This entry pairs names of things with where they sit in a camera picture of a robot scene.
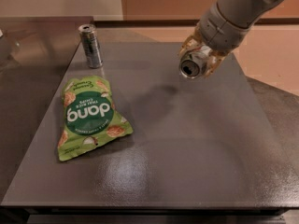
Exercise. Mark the green dang chips bag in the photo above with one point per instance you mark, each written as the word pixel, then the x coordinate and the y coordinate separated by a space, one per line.
pixel 90 117

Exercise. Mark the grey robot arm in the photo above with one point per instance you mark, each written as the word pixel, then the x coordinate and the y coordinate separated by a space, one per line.
pixel 244 13

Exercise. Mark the tall silver energy drink can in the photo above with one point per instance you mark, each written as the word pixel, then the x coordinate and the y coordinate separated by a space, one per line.
pixel 90 45

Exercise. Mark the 7up soda can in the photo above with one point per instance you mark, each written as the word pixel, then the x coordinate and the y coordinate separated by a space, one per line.
pixel 193 62

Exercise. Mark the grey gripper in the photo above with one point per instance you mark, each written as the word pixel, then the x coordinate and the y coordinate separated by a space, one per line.
pixel 220 32

